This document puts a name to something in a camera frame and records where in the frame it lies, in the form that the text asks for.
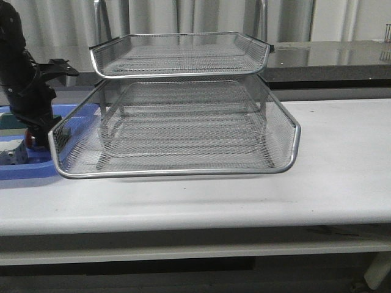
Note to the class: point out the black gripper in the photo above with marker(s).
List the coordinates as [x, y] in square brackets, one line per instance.
[32, 96]

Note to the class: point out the red emergency stop button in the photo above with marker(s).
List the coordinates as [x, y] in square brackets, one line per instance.
[30, 140]

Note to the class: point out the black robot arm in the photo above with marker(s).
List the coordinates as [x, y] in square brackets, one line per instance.
[13, 48]

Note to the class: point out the green terminal block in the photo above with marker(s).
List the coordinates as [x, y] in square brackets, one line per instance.
[10, 126]

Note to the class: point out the white circuit breaker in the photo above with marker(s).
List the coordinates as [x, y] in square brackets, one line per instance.
[13, 152]

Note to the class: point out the blue plastic tray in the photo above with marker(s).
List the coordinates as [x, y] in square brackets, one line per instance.
[40, 163]

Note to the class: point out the silver mesh top tray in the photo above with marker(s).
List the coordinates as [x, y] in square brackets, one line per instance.
[177, 55]

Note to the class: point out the grey stone back counter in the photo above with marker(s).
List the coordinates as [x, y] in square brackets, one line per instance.
[359, 66]

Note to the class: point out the grey metal rack frame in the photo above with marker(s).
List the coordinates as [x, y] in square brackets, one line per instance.
[103, 29]

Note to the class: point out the wire holder on counter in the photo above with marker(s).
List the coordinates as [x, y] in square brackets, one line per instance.
[387, 35]

